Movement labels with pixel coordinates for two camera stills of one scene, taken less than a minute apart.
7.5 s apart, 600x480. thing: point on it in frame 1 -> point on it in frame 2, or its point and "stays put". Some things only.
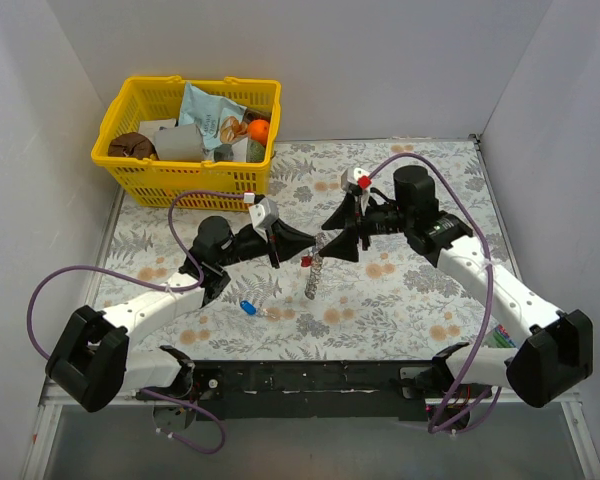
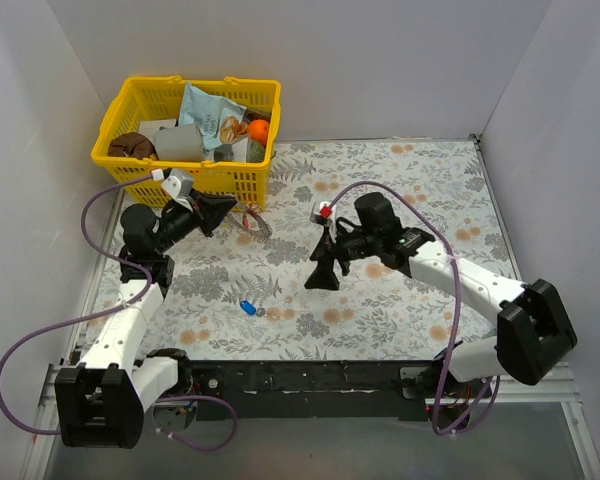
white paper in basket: [148, 128] stays put
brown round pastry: [132, 144] stays put
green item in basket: [255, 151] stays put
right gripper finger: [345, 247] -> [323, 276]
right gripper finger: [343, 216] -> [325, 246]
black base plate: [306, 390] stays put
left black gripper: [271, 245] -> [199, 209]
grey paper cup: [181, 143] stays put
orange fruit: [259, 130] stays put
